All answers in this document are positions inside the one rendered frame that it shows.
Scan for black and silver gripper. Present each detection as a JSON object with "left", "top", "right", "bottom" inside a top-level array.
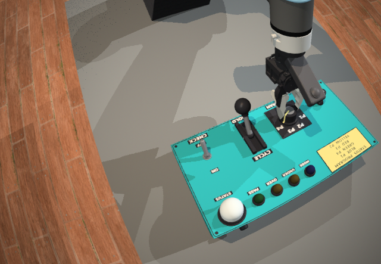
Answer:
[{"left": 266, "top": 47, "right": 305, "bottom": 119}]

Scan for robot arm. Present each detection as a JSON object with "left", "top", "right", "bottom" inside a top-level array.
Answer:
[{"left": 267, "top": 0, "right": 326, "bottom": 107}]

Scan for teal control console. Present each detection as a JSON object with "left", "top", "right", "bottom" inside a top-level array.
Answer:
[{"left": 171, "top": 80, "right": 379, "bottom": 239}]

